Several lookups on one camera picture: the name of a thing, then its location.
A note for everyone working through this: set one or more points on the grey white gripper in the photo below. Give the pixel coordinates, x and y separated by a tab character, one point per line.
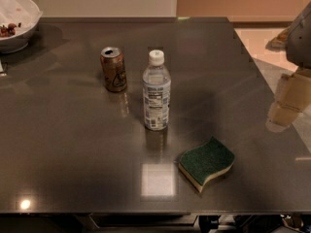
300	46

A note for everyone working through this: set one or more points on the clear plastic water bottle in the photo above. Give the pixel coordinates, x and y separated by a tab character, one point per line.
156	92

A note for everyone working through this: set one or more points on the green and yellow sponge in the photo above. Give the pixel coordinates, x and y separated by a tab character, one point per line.
205	163

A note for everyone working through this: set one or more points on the orange soda can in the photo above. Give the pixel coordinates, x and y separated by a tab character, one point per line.
113	67

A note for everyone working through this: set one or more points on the white bowl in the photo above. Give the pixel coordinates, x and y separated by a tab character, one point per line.
25	15

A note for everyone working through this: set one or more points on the red fruit in bowl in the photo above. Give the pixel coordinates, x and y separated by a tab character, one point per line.
9	30

